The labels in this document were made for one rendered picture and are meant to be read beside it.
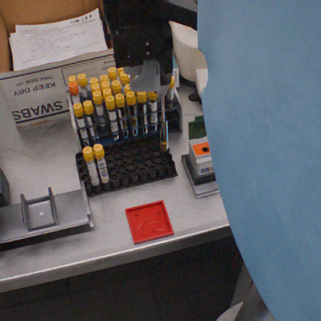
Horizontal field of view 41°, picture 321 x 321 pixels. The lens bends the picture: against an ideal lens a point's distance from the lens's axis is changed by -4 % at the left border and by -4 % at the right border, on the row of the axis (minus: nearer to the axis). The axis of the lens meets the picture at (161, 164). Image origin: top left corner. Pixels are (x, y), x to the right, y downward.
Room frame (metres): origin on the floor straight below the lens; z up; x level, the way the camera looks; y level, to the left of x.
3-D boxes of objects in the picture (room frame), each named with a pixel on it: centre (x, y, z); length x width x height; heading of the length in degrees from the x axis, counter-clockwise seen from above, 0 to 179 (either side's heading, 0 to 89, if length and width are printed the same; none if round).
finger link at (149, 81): (0.49, 0.01, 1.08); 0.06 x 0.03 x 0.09; 104
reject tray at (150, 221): (0.38, 0.03, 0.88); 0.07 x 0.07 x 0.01; 13
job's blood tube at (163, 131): (0.52, -0.01, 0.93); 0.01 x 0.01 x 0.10; 14
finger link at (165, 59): (0.49, -0.01, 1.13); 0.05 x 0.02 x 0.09; 14
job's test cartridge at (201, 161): (0.47, -0.07, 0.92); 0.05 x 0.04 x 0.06; 13
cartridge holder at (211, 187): (0.47, -0.07, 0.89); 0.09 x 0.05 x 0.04; 13
